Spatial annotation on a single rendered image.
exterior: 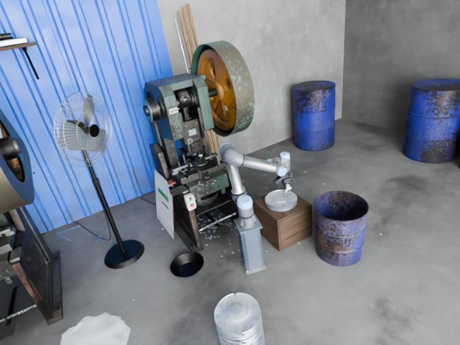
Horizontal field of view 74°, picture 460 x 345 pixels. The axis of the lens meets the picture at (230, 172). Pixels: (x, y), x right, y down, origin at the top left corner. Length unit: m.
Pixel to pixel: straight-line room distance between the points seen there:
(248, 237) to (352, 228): 0.79
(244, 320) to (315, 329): 0.56
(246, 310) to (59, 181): 2.61
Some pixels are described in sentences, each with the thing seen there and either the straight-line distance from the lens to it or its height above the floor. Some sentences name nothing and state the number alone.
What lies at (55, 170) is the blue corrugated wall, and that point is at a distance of 3.84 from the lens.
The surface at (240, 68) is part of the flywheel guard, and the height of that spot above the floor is 1.54.
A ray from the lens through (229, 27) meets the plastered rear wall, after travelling 4.22.
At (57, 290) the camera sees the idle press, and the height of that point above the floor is 0.03.
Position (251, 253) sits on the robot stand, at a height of 0.20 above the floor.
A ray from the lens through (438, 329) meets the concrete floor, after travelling 2.55.
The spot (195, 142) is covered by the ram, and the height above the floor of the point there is 0.97.
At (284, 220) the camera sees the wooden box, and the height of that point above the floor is 0.32.
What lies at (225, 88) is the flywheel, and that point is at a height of 1.37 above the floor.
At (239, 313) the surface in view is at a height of 0.31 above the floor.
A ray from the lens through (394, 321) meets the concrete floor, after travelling 2.51.
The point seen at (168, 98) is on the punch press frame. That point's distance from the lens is 2.53.
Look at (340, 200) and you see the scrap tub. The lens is 2.82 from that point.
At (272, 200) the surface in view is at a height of 0.39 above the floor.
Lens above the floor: 1.96
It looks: 28 degrees down
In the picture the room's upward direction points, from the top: 9 degrees counter-clockwise
